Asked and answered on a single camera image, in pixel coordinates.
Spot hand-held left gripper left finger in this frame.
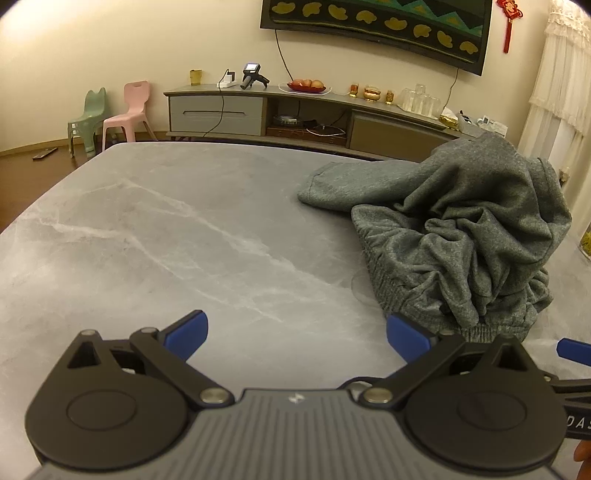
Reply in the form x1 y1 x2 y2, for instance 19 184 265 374
67 310 234 408

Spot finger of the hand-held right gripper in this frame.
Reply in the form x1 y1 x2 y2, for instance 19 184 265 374
557 339 591 365

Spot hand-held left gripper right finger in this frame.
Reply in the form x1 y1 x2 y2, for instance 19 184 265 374
359 314 539 409

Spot grey sweatpants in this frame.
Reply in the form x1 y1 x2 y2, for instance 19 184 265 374
298 134 573 342

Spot grey TV cabinet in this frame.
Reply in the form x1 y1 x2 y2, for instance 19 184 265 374
164 84 509 160

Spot green plastic child chair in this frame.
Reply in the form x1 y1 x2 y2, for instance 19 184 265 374
67 88 108 158

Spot cluster of clear glass cups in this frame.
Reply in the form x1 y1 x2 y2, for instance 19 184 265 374
397 84 441 116

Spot pink plastic child chair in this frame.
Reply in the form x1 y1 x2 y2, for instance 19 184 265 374
102 80 158 151

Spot spare black hand-held gripper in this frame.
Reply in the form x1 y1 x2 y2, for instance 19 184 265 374
240 63 269 90

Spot red plate of fruit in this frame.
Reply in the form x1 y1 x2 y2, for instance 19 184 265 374
286 78 327 94

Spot white lace curtain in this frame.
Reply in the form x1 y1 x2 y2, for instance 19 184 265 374
517 0 591 171

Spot red Chinese knot ornament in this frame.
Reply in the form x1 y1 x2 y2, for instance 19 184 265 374
496 0 525 54

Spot black power strip cable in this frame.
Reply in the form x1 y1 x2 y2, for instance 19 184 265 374
203 90 227 137

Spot black television cable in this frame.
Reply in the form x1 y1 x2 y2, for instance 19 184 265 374
445 67 460 109
274 28 296 84

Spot wall television with patterned cover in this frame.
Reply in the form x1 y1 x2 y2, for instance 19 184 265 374
260 0 495 77

